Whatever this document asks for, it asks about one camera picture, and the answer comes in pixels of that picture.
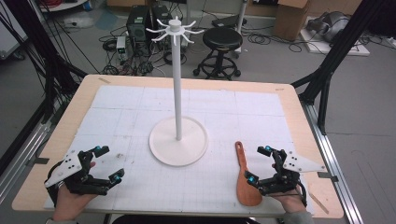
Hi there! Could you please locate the white gridded table mat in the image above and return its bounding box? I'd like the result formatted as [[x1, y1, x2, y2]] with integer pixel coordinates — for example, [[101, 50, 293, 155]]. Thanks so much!
[[44, 85, 315, 217]]

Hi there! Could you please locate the black metal bracket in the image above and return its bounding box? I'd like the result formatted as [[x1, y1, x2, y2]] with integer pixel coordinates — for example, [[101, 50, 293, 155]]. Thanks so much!
[[25, 156, 50, 166], [317, 171, 339, 183]]

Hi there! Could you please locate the white hook rack stand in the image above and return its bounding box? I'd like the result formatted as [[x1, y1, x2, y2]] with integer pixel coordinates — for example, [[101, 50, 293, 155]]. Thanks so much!
[[145, 16, 209, 168]]

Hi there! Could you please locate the white flat board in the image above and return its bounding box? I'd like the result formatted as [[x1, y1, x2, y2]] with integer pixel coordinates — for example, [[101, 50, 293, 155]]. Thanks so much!
[[299, 16, 371, 58]]

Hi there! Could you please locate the grey bag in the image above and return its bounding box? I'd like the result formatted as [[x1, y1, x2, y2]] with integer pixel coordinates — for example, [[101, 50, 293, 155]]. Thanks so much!
[[305, 10, 352, 43]]

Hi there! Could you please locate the aluminium rail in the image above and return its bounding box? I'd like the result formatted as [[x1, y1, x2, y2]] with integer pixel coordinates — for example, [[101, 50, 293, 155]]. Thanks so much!
[[302, 102, 364, 224], [0, 119, 53, 204]]

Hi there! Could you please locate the person's left hand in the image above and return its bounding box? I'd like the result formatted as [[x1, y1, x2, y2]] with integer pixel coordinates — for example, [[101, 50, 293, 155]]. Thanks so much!
[[51, 161, 97, 222]]

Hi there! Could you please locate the black frame with cables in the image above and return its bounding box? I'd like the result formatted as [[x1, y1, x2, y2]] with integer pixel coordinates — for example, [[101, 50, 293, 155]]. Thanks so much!
[[0, 0, 89, 125]]

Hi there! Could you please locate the black metal frame strut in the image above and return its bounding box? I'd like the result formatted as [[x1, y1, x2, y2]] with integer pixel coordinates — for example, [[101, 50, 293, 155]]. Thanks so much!
[[290, 0, 389, 135]]

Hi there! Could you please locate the small white power box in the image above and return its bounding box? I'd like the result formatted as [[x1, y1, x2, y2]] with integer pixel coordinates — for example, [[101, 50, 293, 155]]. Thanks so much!
[[115, 35, 128, 61]]

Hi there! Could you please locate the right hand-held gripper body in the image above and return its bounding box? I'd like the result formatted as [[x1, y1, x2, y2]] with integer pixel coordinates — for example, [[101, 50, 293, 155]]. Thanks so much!
[[270, 148, 328, 196]]

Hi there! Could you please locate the black round stool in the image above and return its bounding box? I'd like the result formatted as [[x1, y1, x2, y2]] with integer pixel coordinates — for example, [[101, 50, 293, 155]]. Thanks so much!
[[192, 27, 244, 81]]

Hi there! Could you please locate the white stand pole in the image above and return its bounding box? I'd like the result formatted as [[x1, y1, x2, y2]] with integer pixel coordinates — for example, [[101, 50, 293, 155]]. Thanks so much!
[[233, 0, 249, 54]]

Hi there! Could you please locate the white round table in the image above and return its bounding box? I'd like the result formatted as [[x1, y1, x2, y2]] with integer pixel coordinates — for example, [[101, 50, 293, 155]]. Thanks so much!
[[37, 0, 91, 14]]

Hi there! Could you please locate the black flat device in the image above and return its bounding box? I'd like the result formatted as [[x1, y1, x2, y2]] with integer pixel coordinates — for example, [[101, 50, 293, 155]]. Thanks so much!
[[211, 14, 248, 29]]

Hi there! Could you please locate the black computer tower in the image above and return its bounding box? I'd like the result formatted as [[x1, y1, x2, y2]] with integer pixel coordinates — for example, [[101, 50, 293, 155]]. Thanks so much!
[[150, 4, 174, 32], [125, 5, 151, 46]]

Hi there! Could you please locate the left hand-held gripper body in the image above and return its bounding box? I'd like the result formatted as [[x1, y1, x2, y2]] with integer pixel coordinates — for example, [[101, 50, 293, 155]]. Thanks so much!
[[44, 148, 109, 197]]

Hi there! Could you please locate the person's right hand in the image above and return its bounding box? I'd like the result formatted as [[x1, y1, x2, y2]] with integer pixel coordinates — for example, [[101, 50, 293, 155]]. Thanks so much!
[[269, 161, 308, 215]]

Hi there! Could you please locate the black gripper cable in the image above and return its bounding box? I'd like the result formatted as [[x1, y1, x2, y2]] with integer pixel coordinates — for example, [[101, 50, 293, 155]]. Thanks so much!
[[294, 181, 308, 208]]

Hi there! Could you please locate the black coiled floor cable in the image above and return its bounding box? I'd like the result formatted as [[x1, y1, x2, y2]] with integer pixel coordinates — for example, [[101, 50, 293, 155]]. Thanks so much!
[[242, 24, 312, 54]]

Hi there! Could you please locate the brown cardboard box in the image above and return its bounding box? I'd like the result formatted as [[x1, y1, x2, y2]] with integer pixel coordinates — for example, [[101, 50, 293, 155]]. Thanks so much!
[[273, 0, 311, 42]]

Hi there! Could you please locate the wooden rice paddle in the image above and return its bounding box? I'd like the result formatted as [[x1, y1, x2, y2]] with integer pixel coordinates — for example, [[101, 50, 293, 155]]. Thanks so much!
[[234, 141, 263, 207]]

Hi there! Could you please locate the tangle of black floor cables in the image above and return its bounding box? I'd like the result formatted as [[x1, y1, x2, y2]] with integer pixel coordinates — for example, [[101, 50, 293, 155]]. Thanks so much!
[[98, 26, 188, 77]]

